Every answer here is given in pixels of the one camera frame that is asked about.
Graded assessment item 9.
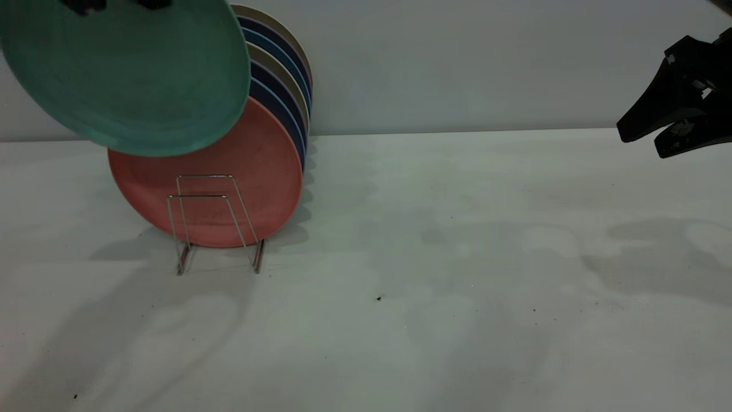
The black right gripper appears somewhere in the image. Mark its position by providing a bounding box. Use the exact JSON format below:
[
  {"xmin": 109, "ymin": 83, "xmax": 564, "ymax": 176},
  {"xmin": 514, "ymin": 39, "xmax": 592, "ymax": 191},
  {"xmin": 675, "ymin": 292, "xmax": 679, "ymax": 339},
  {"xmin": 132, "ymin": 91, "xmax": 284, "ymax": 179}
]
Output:
[{"xmin": 616, "ymin": 26, "xmax": 732, "ymax": 159}]

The green round plate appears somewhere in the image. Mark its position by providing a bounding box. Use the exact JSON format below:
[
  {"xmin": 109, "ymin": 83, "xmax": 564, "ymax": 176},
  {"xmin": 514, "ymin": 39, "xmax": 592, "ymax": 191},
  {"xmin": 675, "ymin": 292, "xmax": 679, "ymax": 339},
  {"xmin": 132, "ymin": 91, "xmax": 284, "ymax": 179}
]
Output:
[{"xmin": 0, "ymin": 0, "xmax": 252, "ymax": 158}]

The beige round plate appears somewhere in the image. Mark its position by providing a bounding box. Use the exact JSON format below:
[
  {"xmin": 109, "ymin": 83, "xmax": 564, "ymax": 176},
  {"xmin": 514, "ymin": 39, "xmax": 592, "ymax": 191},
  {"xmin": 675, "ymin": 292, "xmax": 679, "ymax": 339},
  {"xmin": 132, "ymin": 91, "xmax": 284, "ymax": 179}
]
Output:
[
  {"xmin": 230, "ymin": 5, "xmax": 314, "ymax": 86},
  {"xmin": 247, "ymin": 43, "xmax": 311, "ymax": 132}
]

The dark purple plate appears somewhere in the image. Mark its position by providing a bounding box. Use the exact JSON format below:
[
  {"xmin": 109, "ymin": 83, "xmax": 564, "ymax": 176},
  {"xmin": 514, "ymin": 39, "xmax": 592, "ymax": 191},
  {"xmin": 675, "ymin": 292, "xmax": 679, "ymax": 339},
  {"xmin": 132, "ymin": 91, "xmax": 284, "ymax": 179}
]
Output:
[
  {"xmin": 250, "ymin": 60, "xmax": 309, "ymax": 146},
  {"xmin": 236, "ymin": 15, "xmax": 313, "ymax": 98}
]

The teal blue plate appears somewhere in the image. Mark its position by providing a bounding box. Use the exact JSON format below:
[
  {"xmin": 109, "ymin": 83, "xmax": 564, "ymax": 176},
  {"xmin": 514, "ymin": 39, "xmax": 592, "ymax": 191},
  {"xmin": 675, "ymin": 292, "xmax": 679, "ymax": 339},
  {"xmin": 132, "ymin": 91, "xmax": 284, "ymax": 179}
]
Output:
[{"xmin": 243, "ymin": 27, "xmax": 312, "ymax": 115}]

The navy plate with blue rim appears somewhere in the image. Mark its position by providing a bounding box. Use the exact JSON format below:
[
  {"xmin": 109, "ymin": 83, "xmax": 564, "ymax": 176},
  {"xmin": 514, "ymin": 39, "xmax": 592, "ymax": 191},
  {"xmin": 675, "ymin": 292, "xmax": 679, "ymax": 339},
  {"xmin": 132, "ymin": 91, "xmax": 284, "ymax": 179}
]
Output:
[{"xmin": 249, "ymin": 77, "xmax": 308, "ymax": 172}]

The pink round plate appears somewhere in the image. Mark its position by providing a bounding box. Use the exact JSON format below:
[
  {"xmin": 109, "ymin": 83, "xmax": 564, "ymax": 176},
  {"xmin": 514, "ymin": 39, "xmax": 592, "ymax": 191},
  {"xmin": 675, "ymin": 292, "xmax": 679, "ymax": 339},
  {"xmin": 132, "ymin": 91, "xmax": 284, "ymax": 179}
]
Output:
[{"xmin": 108, "ymin": 96, "xmax": 304, "ymax": 248}]

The metal wire plate rack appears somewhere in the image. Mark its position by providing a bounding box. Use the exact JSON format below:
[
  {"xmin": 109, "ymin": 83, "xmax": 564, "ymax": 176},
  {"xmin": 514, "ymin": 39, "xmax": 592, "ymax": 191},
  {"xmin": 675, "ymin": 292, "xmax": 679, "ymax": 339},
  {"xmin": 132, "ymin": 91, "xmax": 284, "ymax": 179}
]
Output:
[{"xmin": 167, "ymin": 175, "xmax": 265, "ymax": 276}]

